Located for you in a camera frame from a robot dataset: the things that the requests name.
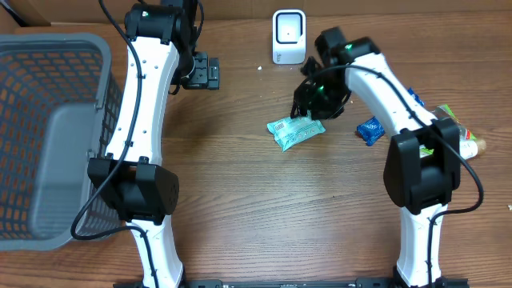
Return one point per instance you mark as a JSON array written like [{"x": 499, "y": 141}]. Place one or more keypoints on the white barcode scanner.
[{"x": 288, "y": 37}]

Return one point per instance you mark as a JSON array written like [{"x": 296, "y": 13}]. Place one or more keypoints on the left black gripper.
[{"x": 208, "y": 76}]

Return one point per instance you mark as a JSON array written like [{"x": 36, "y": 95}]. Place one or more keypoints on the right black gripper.
[{"x": 305, "y": 98}]

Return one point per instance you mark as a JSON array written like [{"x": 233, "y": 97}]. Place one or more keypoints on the grey plastic mesh basket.
[{"x": 59, "y": 107}]

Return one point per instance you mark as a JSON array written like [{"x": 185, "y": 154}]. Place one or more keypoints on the mint green wipes packet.
[{"x": 289, "y": 131}]

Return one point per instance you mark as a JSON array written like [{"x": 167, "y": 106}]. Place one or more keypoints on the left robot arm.
[{"x": 129, "y": 177}]

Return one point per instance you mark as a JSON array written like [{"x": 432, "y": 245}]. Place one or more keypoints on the brown cardboard backboard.
[{"x": 46, "y": 12}]

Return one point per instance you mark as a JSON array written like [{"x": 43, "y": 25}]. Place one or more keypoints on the green red snack packet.
[{"x": 444, "y": 111}]

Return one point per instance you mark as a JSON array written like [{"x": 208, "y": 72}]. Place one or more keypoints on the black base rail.
[{"x": 358, "y": 283}]

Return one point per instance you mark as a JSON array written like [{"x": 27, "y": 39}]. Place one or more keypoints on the blue snack packet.
[{"x": 370, "y": 131}]

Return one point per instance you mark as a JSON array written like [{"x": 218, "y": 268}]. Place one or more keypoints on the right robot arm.
[{"x": 422, "y": 168}]

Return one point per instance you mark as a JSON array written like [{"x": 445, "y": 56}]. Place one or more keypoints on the white bamboo cream tube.
[{"x": 472, "y": 148}]

